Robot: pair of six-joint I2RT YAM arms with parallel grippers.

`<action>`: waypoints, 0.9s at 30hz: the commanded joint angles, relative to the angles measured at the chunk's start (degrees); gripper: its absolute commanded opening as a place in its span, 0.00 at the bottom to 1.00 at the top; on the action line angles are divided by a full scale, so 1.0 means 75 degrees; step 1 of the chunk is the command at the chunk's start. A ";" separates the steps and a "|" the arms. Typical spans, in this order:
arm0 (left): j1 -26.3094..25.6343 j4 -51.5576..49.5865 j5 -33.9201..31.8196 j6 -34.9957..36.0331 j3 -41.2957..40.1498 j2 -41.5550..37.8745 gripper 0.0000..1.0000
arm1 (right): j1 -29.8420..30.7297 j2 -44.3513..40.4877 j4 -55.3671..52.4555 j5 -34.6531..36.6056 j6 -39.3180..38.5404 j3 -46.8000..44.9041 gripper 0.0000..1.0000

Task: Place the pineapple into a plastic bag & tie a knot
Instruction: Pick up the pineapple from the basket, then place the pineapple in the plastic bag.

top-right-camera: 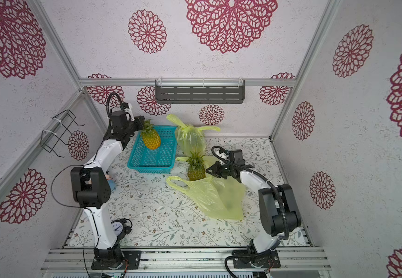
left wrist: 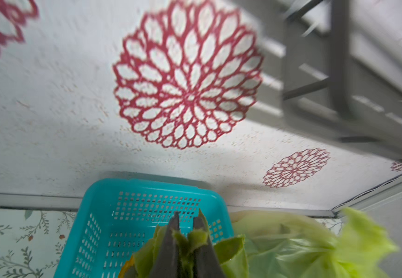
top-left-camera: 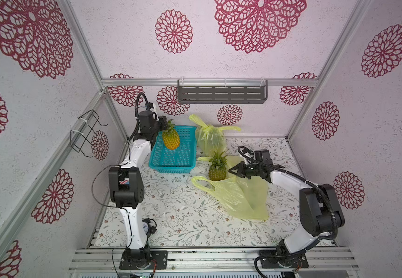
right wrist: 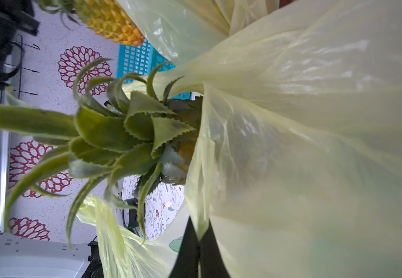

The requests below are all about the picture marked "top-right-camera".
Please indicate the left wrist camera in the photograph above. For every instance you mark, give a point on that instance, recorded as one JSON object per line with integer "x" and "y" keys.
{"x": 128, "y": 110}

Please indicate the teal plastic basket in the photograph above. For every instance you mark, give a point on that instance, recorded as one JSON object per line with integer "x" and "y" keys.
{"x": 156, "y": 161}

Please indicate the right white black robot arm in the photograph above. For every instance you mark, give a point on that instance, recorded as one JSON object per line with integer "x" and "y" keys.
{"x": 279, "y": 213}

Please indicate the pineapple back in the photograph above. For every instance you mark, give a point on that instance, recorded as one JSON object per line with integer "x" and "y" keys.
{"x": 150, "y": 136}

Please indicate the plush doll toy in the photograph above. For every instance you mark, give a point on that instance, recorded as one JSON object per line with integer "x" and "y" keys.
{"x": 111, "y": 182}

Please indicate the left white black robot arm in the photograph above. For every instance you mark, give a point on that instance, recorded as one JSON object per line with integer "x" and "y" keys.
{"x": 90, "y": 186}

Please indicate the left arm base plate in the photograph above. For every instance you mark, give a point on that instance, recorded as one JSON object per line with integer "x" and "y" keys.
{"x": 129, "y": 260}

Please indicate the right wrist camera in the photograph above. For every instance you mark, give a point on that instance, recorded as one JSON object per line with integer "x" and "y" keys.
{"x": 223, "y": 154}

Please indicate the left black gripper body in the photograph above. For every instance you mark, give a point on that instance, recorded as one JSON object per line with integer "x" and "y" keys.
{"x": 134, "y": 125}

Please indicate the yellow plastic bag top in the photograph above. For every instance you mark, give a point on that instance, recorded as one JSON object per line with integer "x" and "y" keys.
{"x": 189, "y": 138}

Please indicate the black wire wall rack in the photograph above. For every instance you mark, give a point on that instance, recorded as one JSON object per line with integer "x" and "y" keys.
{"x": 50, "y": 138}

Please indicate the yellow plastic bag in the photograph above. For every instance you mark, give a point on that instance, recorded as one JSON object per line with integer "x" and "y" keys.
{"x": 189, "y": 138}
{"x": 217, "y": 198}

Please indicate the black alarm clock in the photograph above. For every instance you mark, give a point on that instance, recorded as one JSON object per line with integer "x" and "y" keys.
{"x": 122, "y": 227}

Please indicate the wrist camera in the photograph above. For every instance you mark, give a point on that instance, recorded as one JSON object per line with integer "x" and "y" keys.
{"x": 223, "y": 154}
{"x": 128, "y": 110}

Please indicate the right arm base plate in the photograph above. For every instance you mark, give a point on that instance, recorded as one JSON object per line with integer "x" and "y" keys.
{"x": 243, "y": 260}

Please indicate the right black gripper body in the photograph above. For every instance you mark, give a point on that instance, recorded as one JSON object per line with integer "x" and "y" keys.
{"x": 222, "y": 169}

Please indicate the yellow plastic bag bottom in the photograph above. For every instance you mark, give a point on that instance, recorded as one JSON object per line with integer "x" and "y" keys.
{"x": 217, "y": 198}

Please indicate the pineapple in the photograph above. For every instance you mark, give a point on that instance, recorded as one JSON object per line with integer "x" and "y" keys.
{"x": 150, "y": 136}
{"x": 196, "y": 168}

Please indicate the grey wall shelf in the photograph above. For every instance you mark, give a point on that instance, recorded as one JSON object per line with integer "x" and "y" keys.
{"x": 200, "y": 94}

